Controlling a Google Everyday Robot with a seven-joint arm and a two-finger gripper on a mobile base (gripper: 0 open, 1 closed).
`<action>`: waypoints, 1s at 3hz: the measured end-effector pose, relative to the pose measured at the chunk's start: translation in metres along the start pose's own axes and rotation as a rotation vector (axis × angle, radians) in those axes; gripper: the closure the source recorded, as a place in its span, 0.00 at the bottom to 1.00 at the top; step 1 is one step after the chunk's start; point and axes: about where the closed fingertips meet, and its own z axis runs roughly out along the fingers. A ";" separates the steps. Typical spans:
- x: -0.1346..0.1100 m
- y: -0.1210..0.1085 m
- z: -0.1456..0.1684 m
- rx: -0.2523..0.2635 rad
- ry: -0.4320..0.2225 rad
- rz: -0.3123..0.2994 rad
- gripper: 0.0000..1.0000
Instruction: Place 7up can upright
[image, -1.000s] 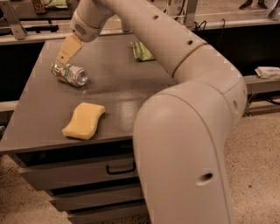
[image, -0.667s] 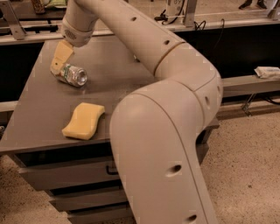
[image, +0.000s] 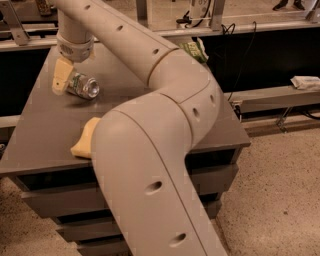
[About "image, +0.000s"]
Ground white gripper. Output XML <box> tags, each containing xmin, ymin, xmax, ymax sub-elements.
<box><xmin>52</xmin><ymin>33</ymin><xmax>94</xmax><ymax>95</ymax></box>

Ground silver green 7up can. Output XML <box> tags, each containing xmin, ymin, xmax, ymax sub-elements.
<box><xmin>67</xmin><ymin>73</ymin><xmax>100</xmax><ymax>100</ymax></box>

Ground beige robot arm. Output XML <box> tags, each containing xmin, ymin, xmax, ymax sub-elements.
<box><xmin>55</xmin><ymin>0</ymin><xmax>227</xmax><ymax>256</ymax></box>

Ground grey drawer cabinet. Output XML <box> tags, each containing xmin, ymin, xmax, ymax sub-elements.
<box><xmin>1</xmin><ymin>45</ymin><xmax>249</xmax><ymax>256</ymax></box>

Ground yellow sponge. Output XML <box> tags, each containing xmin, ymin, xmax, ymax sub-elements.
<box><xmin>70</xmin><ymin>117</ymin><xmax>100</xmax><ymax>159</ymax></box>

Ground green chip bag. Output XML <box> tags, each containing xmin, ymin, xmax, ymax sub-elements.
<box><xmin>179</xmin><ymin>38</ymin><xmax>209</xmax><ymax>63</ymax></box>

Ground grey metal frame rail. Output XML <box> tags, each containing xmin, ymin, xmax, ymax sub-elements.
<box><xmin>0</xmin><ymin>0</ymin><xmax>319</xmax><ymax>52</ymax></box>

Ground black hanging cable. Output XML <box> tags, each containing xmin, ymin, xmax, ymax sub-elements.
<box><xmin>220</xmin><ymin>21</ymin><xmax>258</xmax><ymax>103</ymax></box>

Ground white packet on rail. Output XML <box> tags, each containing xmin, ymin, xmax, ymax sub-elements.
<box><xmin>291</xmin><ymin>76</ymin><xmax>320</xmax><ymax>91</ymax></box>

